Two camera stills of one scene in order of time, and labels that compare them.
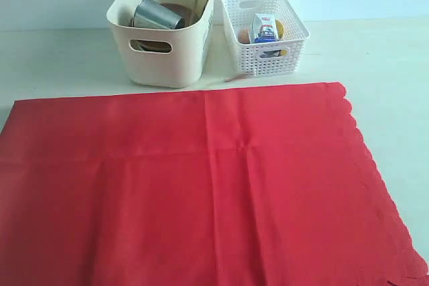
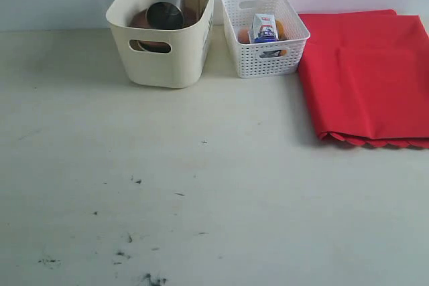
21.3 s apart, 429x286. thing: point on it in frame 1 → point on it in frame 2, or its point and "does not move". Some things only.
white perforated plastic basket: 280,58 does not move
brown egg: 244,37 does not move
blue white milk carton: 263,28 does not move
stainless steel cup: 153,15 → 168,15
